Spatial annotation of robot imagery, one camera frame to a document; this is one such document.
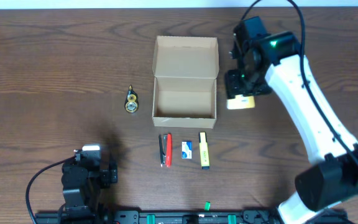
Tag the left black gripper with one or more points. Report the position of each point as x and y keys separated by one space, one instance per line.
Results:
x=109 y=175

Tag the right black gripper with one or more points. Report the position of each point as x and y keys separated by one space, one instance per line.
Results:
x=234 y=88

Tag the yellow sticky note pad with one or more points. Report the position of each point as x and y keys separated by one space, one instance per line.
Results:
x=240 y=102

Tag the cardboard box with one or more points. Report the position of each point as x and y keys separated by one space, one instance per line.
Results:
x=185 y=79

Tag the black yellow correction tape dispenser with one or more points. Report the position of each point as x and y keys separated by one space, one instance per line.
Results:
x=131 y=103

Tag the red black stapler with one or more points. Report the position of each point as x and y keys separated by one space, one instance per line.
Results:
x=166 y=149

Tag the yellow highlighter marker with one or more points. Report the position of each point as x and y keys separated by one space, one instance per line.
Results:
x=204 y=153

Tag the blue white staples box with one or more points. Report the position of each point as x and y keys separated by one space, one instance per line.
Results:
x=186 y=150

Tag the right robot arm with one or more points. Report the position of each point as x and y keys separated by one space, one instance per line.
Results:
x=277 y=64

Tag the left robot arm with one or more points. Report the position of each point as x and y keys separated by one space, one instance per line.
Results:
x=84 y=177

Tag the green tape piece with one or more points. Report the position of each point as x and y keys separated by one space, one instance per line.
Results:
x=207 y=206

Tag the black mounting rail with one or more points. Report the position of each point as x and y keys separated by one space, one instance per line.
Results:
x=135 y=217

